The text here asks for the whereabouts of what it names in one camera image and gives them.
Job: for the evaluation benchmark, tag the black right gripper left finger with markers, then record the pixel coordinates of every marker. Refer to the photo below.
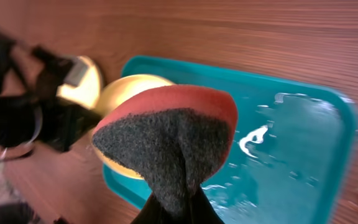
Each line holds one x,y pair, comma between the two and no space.
151,213

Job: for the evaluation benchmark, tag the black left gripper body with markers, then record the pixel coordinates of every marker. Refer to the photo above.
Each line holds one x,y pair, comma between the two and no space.
63,122

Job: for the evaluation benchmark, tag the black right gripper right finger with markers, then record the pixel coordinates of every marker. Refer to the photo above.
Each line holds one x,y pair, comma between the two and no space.
201,211

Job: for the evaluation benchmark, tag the yellow plate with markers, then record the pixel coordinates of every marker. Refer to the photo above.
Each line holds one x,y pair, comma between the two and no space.
114,95
83,84

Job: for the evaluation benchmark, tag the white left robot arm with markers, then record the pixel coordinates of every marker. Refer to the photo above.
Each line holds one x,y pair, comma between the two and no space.
28,115

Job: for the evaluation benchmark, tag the teal plastic tray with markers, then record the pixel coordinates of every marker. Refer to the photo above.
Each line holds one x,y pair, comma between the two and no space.
291,148

